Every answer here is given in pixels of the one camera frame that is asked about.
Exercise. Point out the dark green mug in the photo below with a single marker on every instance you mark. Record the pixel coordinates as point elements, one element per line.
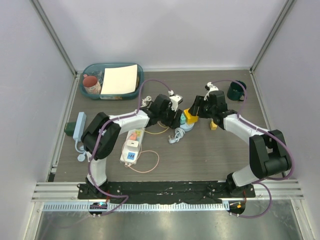
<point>235,92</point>

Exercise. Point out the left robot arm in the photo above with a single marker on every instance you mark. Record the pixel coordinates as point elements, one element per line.
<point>102,133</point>

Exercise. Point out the teal plastic basin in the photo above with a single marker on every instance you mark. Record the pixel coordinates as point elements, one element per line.
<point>97,69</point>

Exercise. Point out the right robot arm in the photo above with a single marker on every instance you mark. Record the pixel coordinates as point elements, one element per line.
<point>268,152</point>

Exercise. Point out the yellow cube socket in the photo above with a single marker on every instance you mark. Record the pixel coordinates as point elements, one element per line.
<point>190,119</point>

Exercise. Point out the pink plug adapter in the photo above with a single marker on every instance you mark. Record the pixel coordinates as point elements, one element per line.
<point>135,136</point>

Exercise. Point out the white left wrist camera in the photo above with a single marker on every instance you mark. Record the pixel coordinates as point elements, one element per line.
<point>175,100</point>

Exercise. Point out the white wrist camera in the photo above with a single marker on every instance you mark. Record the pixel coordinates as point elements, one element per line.
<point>210,88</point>
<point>175,100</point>

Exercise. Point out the light blue round socket base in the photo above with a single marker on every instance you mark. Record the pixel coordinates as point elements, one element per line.
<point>187,127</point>

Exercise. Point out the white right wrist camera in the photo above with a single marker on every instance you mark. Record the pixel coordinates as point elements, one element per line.
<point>210,88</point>

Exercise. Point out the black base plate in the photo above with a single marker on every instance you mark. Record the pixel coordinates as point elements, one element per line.
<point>164,192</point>

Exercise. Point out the white charger block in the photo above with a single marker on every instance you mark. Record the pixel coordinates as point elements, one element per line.
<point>132,145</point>

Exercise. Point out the white power strip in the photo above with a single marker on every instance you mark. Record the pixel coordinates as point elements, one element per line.
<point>128,157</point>

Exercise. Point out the white paper sheet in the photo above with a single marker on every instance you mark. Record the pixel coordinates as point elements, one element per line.
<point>119,80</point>

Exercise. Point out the red patterned cup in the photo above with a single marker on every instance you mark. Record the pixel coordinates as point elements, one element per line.
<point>92,84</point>

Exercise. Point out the teal USB charger plug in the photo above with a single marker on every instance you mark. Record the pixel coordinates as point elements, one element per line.
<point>182,119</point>

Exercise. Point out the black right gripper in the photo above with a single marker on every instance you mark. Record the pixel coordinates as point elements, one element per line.
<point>199,102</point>

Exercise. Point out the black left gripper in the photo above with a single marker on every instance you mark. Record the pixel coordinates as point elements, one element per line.
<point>173,123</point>

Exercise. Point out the pale yellow USB charger plug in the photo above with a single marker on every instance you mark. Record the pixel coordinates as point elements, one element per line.
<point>213,126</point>

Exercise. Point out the light blue power strip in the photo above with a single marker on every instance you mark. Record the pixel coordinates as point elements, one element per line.
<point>79,126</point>

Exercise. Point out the dark green box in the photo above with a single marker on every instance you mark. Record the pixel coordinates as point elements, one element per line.
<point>69,128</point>

